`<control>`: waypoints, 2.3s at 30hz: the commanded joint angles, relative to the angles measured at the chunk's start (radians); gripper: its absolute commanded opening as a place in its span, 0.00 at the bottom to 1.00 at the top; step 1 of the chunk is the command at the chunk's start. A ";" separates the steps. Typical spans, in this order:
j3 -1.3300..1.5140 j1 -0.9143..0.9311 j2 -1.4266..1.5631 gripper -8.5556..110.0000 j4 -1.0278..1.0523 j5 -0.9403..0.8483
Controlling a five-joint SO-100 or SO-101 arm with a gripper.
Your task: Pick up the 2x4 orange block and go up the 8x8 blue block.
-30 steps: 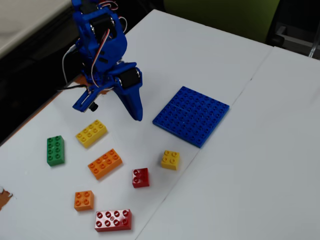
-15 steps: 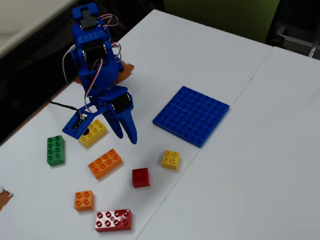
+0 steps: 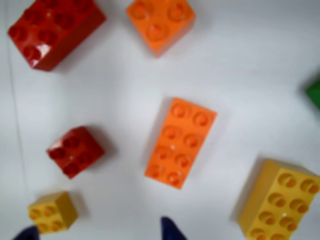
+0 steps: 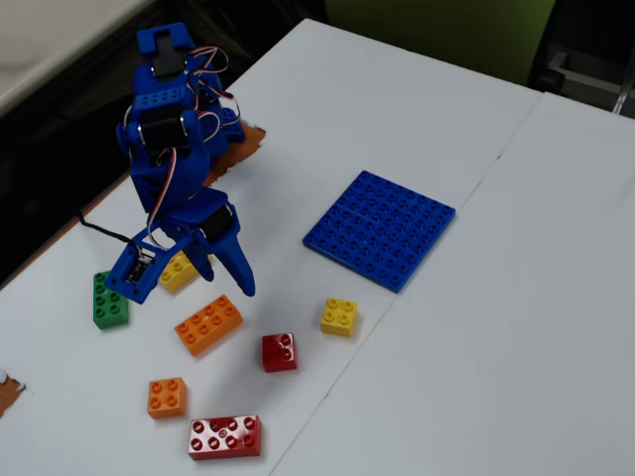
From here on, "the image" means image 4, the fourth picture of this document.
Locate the orange 2x2 building block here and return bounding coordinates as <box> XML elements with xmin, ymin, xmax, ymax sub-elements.
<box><xmin>146</xmin><ymin>377</ymin><xmax>190</xmax><ymax>420</ymax></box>

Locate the green chair back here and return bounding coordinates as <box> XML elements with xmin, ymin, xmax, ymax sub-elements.
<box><xmin>324</xmin><ymin>0</ymin><xmax>557</xmax><ymax>88</ymax></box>

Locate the white background table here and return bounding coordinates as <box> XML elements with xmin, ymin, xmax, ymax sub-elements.
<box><xmin>0</xmin><ymin>0</ymin><xmax>150</xmax><ymax>118</ymax></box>

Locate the yellow 2x2 building block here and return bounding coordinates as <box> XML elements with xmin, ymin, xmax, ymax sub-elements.
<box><xmin>319</xmin><ymin>297</ymin><xmax>359</xmax><ymax>339</ymax></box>

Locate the blue 8x8 building plate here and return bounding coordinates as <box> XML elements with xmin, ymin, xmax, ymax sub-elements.
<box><xmin>302</xmin><ymin>170</ymin><xmax>457</xmax><ymax>295</ymax></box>

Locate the red white black servo wire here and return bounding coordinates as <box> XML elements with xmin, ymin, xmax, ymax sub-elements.
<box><xmin>146</xmin><ymin>148</ymin><xmax>180</xmax><ymax>249</ymax></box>

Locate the red 2x2 building block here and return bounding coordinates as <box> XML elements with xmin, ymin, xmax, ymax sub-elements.
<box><xmin>261</xmin><ymin>331</ymin><xmax>300</xmax><ymax>374</ymax></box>

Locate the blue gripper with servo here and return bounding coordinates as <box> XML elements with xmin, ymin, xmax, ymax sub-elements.
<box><xmin>161</xmin><ymin>190</ymin><xmax>257</xmax><ymax>298</ymax></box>

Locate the green 2x4 building block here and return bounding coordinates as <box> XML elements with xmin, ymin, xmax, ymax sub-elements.
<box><xmin>92</xmin><ymin>270</ymin><xmax>130</xmax><ymax>331</ymax></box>

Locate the wrist camera on blue mount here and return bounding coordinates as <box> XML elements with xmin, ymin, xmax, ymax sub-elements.
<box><xmin>104</xmin><ymin>225</ymin><xmax>173</xmax><ymax>304</ymax></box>

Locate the orange 2x4 building block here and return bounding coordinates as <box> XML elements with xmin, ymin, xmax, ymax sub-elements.
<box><xmin>174</xmin><ymin>294</ymin><xmax>245</xmax><ymax>358</ymax></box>

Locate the yellow 2x4 building block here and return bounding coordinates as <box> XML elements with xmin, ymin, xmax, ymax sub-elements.
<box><xmin>158</xmin><ymin>250</ymin><xmax>214</xmax><ymax>295</ymax></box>

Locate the black camera cable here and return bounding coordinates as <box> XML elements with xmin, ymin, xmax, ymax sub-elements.
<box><xmin>78</xmin><ymin>211</ymin><xmax>139</xmax><ymax>250</ymax></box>

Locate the grey metal frame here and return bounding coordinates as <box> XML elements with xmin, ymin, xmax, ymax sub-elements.
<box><xmin>543</xmin><ymin>49</ymin><xmax>635</xmax><ymax>116</ymax></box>

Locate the red 2x4 building block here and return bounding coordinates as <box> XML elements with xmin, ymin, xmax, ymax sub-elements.
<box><xmin>187</xmin><ymin>414</ymin><xmax>264</xmax><ymax>461</ymax></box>

